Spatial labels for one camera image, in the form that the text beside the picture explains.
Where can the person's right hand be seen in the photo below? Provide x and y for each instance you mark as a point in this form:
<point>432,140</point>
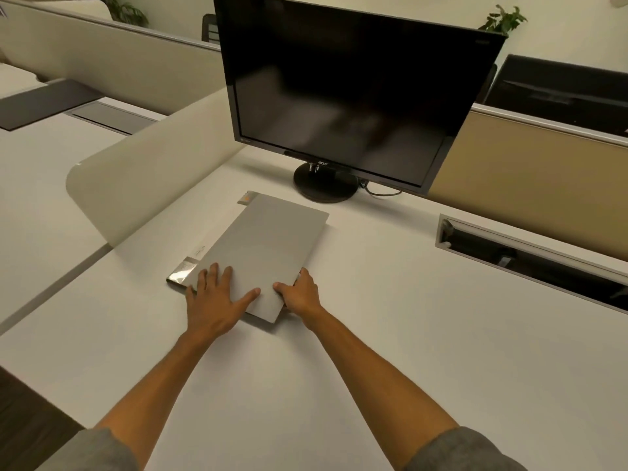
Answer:
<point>301,299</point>

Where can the long beige desk divider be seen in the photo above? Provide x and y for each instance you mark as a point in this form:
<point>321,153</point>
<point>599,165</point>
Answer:
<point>122,68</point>

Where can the black office chair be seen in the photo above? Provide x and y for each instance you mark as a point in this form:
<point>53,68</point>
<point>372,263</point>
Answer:
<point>210,29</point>

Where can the grey shirt sleeve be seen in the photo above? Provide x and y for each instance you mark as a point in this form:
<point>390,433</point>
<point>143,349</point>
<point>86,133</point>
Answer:
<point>88,453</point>
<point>466,453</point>

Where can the green plant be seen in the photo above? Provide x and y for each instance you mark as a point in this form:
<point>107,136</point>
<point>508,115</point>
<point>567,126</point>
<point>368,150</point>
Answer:
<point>125,12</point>
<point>503,22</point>

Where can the person's left little finger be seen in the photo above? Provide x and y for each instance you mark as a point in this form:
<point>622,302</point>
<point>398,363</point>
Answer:
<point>190,292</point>

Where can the grey laptop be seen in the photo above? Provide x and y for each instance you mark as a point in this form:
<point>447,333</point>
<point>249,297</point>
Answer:
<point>274,240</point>

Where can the cream curved desk divider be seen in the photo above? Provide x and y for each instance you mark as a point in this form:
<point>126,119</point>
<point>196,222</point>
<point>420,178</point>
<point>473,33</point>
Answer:
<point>147,171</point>

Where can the black desk mat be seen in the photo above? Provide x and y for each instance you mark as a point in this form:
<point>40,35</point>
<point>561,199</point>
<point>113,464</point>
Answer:
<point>44,102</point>

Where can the person's left middle finger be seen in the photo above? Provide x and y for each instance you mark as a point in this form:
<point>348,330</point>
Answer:
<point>215,277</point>

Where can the person's right forearm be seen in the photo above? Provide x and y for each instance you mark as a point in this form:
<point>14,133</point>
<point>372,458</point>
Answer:
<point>378,377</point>

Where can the person's left thumb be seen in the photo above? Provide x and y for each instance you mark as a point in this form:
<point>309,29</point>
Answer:
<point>248,299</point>

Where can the tan fabric desk divider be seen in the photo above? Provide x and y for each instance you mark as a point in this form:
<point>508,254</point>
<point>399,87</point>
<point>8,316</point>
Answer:
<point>530,176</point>

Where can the black monitor behind divider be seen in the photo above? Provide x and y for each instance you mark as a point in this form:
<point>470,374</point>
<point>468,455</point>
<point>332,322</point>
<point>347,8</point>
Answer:
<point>559,93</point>

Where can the person's left hand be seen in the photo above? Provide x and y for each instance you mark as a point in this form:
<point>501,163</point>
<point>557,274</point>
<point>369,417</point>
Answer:
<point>211,308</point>

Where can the person's right thumb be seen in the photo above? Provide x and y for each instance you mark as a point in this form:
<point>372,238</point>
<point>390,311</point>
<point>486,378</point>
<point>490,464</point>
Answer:
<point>282,287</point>

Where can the person's left forearm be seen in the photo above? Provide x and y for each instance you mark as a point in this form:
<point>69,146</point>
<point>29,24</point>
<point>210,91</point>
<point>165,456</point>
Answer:
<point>167,387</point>

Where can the black computer monitor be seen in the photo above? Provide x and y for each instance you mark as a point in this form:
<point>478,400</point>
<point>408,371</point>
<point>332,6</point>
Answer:
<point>343,83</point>

